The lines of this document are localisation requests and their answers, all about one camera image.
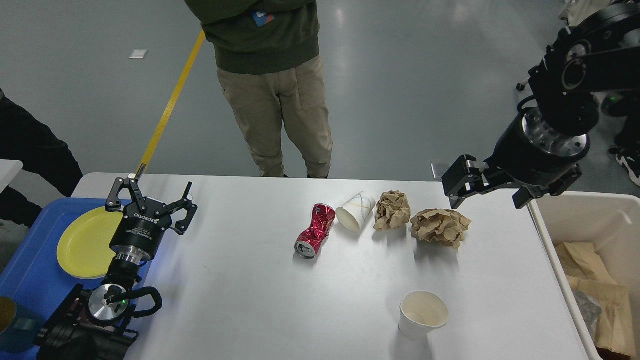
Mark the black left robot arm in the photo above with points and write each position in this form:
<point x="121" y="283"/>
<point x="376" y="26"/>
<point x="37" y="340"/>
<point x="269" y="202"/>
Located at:
<point x="92" y="324"/>

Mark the dark teal mug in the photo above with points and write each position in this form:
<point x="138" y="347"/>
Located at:
<point x="19" y="326"/>

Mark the beige plastic bin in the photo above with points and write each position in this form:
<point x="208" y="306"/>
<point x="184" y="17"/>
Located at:
<point x="609" y="221"/>

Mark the brown paper wad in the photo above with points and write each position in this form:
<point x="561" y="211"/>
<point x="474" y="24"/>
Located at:
<point x="446" y="227"/>

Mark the crushed red soda can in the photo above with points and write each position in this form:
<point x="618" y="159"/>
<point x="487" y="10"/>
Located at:
<point x="309" y="242"/>

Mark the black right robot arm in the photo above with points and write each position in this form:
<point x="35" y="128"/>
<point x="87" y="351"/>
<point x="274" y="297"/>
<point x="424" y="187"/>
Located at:
<point x="576" y="113"/>

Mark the white office chair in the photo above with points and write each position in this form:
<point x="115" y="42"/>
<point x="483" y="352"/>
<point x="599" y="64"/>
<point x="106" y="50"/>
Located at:
<point x="582" y="10"/>

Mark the yellow plate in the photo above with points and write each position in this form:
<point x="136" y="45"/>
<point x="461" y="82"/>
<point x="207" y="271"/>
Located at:
<point x="84" y="248"/>

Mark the metal floor socket left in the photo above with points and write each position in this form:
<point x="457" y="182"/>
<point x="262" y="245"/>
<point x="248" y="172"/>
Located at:
<point x="439" y="169"/>

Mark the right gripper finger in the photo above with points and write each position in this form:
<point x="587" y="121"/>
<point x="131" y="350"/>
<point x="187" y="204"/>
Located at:
<point x="468" y="177"/>
<point x="527" y="193"/>

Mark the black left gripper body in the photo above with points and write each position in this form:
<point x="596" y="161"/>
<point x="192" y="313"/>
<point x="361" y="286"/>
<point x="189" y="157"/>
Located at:
<point x="141" y="230"/>

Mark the aluminium foil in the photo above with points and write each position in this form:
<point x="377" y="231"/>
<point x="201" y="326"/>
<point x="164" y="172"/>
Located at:
<point x="590" y="309"/>

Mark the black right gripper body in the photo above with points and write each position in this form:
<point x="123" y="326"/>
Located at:
<point x="534" y="153"/>

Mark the crumpled brown paper ball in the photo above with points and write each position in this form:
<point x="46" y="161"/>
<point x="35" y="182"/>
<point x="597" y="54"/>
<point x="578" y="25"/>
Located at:
<point x="392" y="211"/>

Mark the person in black clothes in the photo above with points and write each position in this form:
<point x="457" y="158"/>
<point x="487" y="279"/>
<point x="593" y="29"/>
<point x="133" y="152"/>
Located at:
<point x="23" y="138"/>

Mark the brown paper bag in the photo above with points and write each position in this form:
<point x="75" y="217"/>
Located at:
<point x="585" y="271"/>

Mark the person in green sweater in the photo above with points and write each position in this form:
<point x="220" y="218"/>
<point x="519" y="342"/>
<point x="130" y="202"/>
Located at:
<point x="271" y="74"/>

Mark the crushed white paper cup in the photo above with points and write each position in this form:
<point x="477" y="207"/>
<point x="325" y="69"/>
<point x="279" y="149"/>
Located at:
<point x="353" y="214"/>

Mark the blue plastic tray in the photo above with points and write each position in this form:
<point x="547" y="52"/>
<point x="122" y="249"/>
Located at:
<point x="34" y="278"/>

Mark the white side table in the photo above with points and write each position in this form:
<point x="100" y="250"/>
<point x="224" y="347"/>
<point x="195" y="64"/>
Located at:
<point x="9" y="169"/>

